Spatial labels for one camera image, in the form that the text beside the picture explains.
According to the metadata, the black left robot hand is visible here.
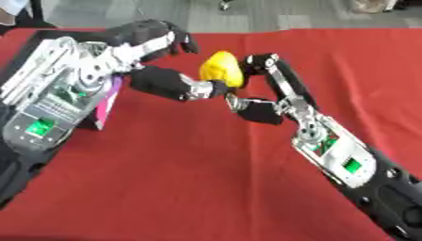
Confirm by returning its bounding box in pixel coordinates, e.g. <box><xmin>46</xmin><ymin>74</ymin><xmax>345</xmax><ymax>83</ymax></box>
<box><xmin>102</xmin><ymin>19</ymin><xmax>231</xmax><ymax>103</ymax></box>

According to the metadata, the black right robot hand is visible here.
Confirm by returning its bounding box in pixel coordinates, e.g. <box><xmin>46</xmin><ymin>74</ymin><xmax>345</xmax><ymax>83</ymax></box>
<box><xmin>222</xmin><ymin>52</ymin><xmax>322</xmax><ymax>126</ymax></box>

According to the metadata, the yellow toy fruit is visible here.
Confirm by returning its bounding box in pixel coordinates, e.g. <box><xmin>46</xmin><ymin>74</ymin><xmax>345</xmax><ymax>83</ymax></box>
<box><xmin>198</xmin><ymin>50</ymin><xmax>246</xmax><ymax>88</ymax></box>

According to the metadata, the chair caster wheel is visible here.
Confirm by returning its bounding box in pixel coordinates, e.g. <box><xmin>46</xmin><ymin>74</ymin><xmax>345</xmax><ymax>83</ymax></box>
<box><xmin>218</xmin><ymin>0</ymin><xmax>236</xmax><ymax>12</ymax></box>

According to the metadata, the tan bag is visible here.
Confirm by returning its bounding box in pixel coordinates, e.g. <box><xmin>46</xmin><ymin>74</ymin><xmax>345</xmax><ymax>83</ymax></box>
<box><xmin>350</xmin><ymin>0</ymin><xmax>399</xmax><ymax>14</ymax></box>

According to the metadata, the black pole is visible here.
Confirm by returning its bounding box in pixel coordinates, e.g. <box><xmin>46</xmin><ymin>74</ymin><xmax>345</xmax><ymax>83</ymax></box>
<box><xmin>27</xmin><ymin>0</ymin><xmax>46</xmax><ymax>21</ymax></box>

